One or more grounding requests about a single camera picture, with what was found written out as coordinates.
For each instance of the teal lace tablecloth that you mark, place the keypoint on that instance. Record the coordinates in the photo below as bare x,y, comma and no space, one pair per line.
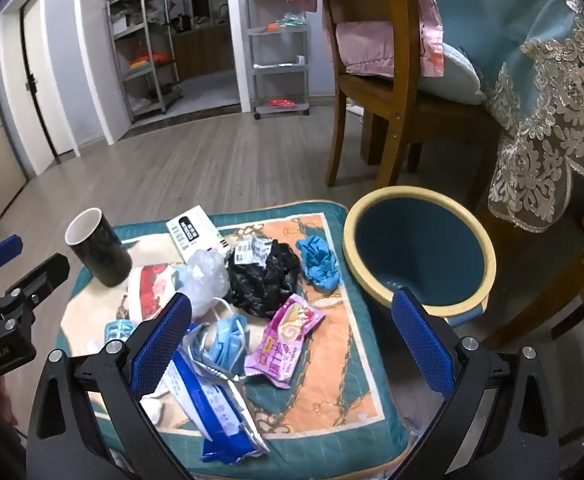
522,20

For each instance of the blue bin with yellow rim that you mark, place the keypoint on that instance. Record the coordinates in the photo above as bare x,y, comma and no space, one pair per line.
422,240

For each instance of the blue glove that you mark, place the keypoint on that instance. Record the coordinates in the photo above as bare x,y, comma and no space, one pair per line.
319,265

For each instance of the blue face mask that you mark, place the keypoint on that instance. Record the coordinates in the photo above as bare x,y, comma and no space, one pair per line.
226,345

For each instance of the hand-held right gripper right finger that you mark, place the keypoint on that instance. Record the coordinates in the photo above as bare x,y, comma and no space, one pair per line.
422,345

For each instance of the black cup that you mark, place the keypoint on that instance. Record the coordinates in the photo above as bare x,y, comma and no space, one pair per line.
101,255

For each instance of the pink snack wrapper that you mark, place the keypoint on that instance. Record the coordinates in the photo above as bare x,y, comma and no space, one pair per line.
282,345

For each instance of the blue wet wipes packet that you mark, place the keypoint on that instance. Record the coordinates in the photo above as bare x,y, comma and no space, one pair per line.
211,410

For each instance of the pale teal pillow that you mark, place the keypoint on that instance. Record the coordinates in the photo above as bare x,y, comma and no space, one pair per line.
452,80

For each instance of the dark kettle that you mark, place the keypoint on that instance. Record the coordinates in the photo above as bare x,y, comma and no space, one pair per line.
180,22

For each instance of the red plastic item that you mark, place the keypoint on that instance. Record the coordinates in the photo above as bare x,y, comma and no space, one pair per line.
282,102

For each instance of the orange tray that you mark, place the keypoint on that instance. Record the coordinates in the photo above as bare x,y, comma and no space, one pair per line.
146,60

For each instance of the white tissue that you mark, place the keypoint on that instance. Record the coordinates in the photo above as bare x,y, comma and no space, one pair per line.
204,275

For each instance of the black plastic bag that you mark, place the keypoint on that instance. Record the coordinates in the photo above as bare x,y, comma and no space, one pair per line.
262,285

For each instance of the blue blister tray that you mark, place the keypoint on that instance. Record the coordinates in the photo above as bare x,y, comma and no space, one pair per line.
119,331

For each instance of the pink hanging cloth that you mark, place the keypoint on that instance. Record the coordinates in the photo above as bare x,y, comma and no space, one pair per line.
429,35

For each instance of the white door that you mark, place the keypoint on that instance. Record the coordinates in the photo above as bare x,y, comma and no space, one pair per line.
36,60

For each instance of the wooden kitchen cabinet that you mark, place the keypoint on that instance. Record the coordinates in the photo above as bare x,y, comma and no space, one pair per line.
206,50

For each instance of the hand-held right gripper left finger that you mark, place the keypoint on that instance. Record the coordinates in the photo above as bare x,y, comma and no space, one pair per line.
161,345

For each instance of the white rolling cart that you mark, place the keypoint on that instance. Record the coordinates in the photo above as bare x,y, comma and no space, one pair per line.
277,67

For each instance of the floral tissue packet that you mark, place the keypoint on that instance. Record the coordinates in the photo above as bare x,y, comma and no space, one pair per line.
149,290

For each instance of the printed quilted mat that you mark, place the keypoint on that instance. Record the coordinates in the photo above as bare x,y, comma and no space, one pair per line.
322,370

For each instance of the white cardboard box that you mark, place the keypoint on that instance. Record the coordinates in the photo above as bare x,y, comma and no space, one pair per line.
191,232

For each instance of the metal shelf rack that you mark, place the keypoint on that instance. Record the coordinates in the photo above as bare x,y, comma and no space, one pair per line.
169,45

